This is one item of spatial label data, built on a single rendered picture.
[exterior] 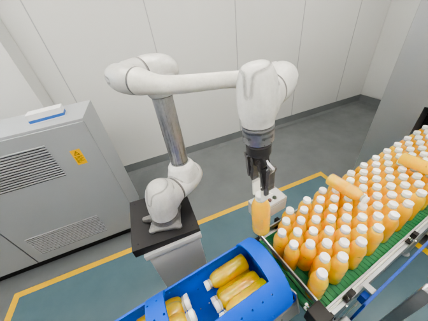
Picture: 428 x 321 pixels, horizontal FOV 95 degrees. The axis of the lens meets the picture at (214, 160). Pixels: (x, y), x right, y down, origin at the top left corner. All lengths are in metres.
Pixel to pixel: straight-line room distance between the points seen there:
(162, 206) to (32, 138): 1.25
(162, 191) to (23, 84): 2.19
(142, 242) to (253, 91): 0.96
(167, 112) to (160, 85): 0.29
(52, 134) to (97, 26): 1.49
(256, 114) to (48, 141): 1.72
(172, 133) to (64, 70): 2.23
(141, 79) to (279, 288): 0.86
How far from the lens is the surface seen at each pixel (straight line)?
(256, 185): 0.72
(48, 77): 3.14
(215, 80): 0.69
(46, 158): 2.05
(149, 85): 0.73
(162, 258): 1.27
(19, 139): 2.02
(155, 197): 1.03
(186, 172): 1.10
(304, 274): 1.20
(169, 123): 1.00
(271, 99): 0.50
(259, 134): 0.53
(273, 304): 0.85
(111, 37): 2.97
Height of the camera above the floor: 1.97
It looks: 37 degrees down
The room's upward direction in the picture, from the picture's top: 8 degrees counter-clockwise
